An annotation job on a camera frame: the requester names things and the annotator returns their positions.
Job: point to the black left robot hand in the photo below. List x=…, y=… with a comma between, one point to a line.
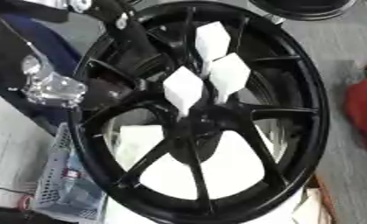
x=132, y=43

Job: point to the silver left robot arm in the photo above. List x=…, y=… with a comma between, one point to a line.
x=53, y=87

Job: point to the white pin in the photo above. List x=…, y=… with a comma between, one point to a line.
x=183, y=87
x=230, y=74
x=212, y=40

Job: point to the black spoked wheel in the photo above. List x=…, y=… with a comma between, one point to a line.
x=293, y=87

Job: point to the pale mesh plastic basket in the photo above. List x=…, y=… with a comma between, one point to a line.
x=63, y=192

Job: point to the red bag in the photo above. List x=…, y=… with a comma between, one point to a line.
x=365, y=108

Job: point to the tan cardboard piece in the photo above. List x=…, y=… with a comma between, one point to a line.
x=321, y=204

